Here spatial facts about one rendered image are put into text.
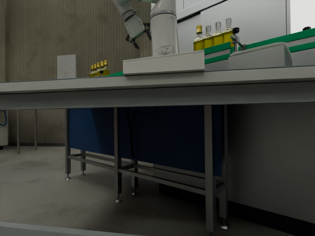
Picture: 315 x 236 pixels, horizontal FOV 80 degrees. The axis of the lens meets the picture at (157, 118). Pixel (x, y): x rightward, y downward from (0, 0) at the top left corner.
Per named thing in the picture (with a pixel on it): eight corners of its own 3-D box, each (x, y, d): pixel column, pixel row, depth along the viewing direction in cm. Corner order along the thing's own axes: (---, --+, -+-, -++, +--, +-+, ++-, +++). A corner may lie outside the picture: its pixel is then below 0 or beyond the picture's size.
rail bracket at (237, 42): (246, 61, 91) (246, 35, 91) (235, 51, 78) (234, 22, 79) (240, 62, 93) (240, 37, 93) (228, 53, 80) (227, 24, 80)
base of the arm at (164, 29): (183, 54, 58) (180, 3, 57) (143, 59, 60) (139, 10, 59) (184, 65, 73) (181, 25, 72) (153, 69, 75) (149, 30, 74)
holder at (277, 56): (294, 83, 78) (293, 64, 78) (285, 70, 57) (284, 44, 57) (249, 88, 89) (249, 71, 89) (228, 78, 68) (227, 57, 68)
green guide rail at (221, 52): (231, 59, 88) (230, 41, 88) (230, 58, 87) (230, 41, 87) (65, 94, 201) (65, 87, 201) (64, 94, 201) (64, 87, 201)
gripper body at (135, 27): (138, 13, 110) (147, 31, 112) (124, 23, 113) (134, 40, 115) (134, 10, 103) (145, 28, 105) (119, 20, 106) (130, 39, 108)
